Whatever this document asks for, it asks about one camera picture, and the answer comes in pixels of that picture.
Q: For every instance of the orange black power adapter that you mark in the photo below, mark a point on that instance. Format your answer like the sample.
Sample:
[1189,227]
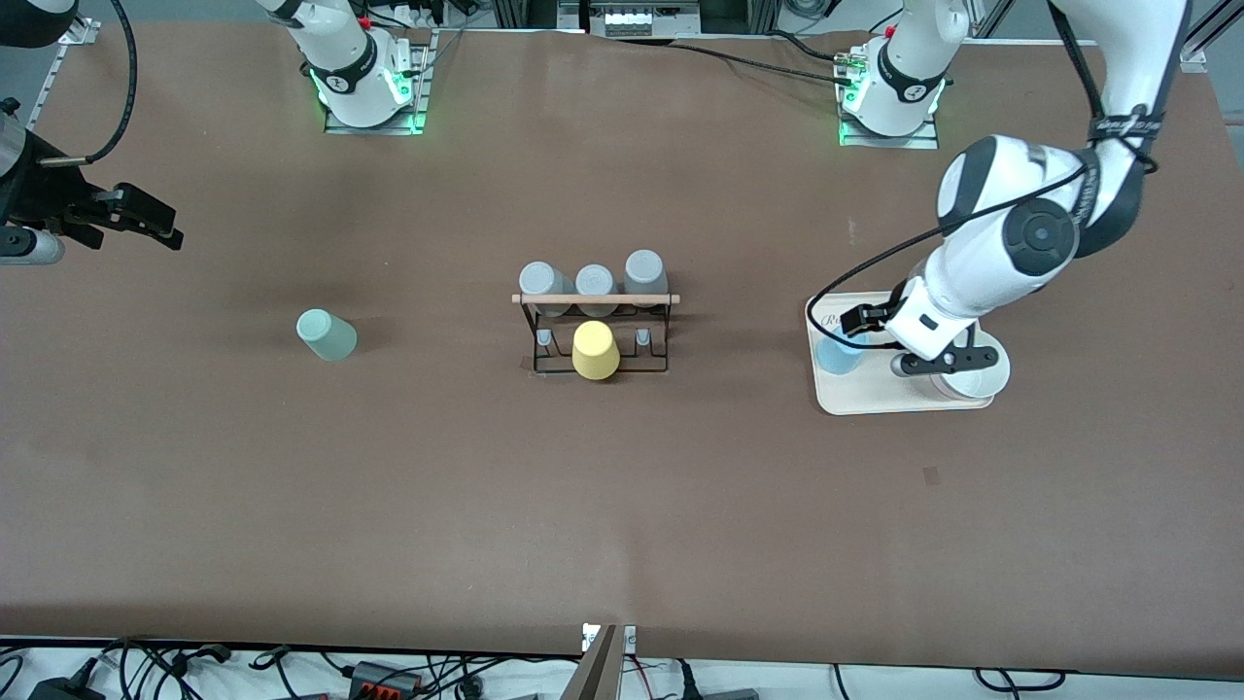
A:
[384,678]

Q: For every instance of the yellow cup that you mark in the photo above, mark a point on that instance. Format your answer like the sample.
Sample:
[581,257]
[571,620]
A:
[596,352]

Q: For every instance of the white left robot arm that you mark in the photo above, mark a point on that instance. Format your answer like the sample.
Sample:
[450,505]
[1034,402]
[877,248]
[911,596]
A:
[991,185]

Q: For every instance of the beige plastic tray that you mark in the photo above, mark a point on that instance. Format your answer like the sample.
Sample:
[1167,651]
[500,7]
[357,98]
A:
[875,389]

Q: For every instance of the mint green cup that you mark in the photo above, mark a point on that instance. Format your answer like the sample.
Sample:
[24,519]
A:
[328,338]

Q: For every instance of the black power plug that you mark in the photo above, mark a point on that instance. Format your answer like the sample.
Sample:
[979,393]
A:
[63,688]

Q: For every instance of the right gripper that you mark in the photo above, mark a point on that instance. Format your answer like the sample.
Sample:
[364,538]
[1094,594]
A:
[37,194]

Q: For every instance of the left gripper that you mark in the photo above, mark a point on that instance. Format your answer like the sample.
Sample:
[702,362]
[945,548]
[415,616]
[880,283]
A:
[876,317]

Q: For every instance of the grey cup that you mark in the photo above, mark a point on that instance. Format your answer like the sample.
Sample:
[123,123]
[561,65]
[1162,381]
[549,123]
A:
[596,282]
[644,272]
[544,284]

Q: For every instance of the white mounting bracket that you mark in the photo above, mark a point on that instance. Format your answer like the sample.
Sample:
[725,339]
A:
[629,637]

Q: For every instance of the grey connector box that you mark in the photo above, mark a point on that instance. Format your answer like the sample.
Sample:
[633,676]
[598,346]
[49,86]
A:
[637,21]

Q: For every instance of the dark camera stand pole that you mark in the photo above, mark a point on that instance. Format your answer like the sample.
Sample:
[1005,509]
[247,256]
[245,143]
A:
[595,676]

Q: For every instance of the light blue cup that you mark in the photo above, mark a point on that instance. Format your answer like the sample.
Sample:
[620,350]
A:
[834,360]

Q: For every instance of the white bowl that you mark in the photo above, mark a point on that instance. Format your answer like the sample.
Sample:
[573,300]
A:
[972,387]

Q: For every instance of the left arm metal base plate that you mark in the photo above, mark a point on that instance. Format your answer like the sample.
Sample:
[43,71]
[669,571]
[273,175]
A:
[889,142]

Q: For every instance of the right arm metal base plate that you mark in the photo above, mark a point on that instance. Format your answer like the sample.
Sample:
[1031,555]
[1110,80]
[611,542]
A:
[420,97]

